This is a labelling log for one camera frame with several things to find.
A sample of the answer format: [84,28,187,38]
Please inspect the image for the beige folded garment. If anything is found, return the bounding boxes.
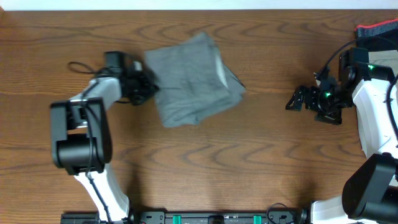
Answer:
[368,50,398,75]

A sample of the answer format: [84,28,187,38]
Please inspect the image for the black mounting rail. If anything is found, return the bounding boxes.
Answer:
[120,209,310,224]

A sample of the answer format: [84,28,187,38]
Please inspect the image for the grey shorts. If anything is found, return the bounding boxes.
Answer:
[145,32,246,128]

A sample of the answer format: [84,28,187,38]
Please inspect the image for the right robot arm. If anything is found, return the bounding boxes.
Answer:
[285,62,397,223]

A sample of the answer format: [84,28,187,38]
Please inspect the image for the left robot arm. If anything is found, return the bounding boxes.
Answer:
[50,56,159,223]

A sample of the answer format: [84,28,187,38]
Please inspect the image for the black garment red trim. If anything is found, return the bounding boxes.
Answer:
[354,19,397,52]

